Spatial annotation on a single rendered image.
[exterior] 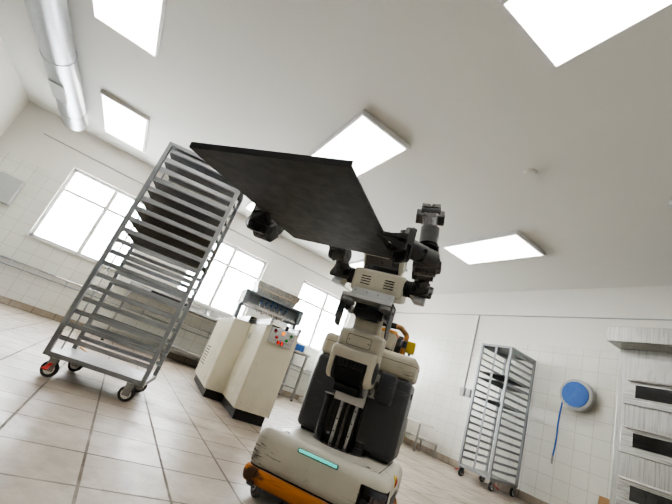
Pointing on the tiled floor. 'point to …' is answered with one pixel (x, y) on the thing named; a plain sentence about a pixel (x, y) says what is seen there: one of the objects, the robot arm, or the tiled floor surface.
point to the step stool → (419, 436)
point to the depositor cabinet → (220, 356)
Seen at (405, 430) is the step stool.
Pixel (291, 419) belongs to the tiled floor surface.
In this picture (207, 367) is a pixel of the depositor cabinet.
